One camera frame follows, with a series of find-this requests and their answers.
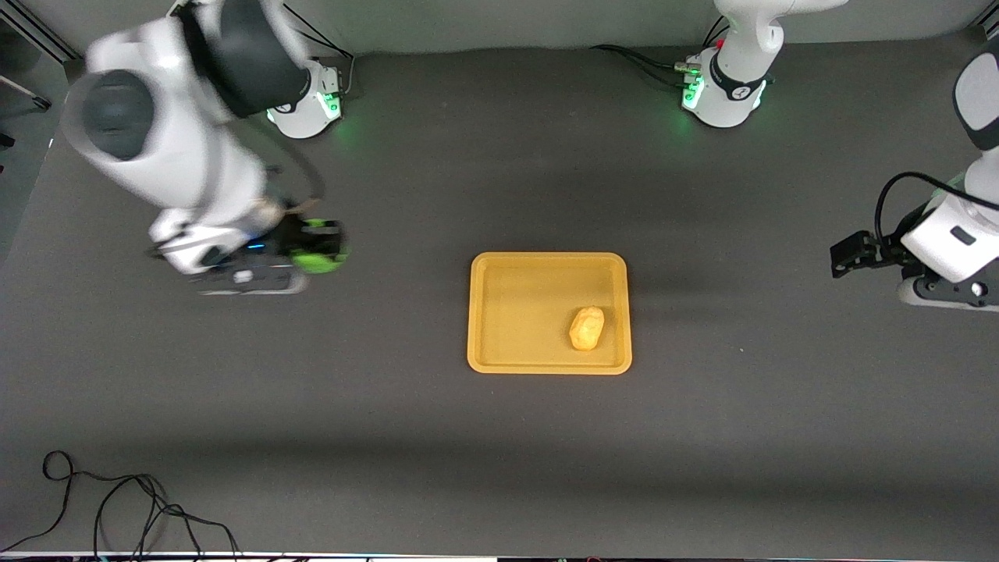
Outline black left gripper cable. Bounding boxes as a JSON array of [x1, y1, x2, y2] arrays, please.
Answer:
[[874, 171, 999, 252]]

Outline orange plastic tray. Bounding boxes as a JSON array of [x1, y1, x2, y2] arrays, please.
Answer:
[[467, 251, 632, 375]]

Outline black arm base cables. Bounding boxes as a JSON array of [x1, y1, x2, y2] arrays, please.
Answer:
[[589, 16, 731, 88], [285, 4, 357, 99]]

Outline yellow potato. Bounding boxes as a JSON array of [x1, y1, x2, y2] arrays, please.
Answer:
[[568, 305, 607, 351]]

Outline green apple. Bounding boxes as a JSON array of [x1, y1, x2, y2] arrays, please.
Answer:
[[290, 221, 347, 274]]

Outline aluminium frame profile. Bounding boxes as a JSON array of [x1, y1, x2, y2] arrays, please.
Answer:
[[0, 0, 84, 65]]

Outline black left arm base cables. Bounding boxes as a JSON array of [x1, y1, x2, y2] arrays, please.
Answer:
[[589, 16, 731, 88]]

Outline thin black loose cable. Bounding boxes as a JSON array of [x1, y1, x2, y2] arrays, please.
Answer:
[[0, 450, 240, 560]]

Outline black right arm base cables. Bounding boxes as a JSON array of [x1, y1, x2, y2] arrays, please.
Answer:
[[285, 4, 357, 99]]

